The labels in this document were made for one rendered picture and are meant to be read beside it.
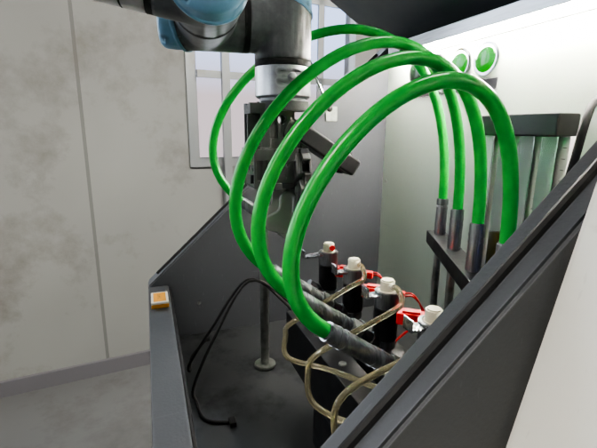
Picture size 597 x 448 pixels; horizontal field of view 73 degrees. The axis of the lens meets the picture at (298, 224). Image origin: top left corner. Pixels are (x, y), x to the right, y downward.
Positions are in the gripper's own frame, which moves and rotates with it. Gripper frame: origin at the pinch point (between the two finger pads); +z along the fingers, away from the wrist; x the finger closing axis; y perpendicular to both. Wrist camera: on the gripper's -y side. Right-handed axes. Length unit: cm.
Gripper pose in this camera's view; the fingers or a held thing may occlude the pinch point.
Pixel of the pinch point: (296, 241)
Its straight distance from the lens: 61.0
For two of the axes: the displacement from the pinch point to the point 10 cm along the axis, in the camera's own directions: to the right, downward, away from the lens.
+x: 3.4, 2.2, -9.1
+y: -9.4, 0.7, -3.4
